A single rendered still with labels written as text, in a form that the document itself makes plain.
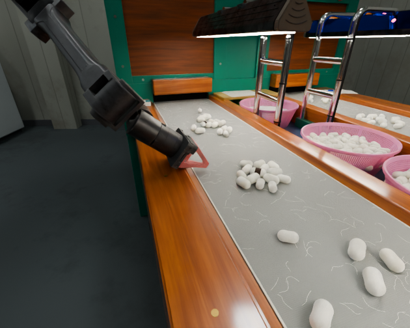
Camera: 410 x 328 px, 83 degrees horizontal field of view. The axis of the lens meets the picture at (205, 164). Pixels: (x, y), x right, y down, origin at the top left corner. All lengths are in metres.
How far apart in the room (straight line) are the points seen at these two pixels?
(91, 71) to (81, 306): 1.03
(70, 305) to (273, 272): 1.08
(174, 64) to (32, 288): 1.27
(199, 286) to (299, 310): 0.12
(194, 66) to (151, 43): 0.23
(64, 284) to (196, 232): 1.10
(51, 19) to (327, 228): 0.72
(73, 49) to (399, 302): 0.67
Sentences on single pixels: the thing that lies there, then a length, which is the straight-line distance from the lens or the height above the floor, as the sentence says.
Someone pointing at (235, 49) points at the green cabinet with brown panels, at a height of 0.98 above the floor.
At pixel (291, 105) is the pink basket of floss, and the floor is 0.75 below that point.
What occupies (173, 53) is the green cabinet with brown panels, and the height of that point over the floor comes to 0.97.
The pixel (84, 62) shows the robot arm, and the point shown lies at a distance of 0.54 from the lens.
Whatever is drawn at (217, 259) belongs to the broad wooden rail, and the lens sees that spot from 0.33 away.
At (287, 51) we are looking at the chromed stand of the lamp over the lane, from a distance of 0.83.
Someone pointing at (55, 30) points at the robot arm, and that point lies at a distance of 0.67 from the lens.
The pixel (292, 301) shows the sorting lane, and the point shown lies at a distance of 0.35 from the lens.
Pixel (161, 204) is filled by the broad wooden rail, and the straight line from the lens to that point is 0.43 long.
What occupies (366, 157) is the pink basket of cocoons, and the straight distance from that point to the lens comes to 0.73.
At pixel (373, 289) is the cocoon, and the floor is 0.75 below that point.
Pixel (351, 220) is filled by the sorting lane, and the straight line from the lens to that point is 0.50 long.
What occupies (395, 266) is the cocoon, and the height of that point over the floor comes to 0.75.
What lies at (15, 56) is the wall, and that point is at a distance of 3.84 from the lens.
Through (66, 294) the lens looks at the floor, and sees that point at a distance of 1.37.
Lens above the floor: 1.02
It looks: 28 degrees down
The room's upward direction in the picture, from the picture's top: straight up
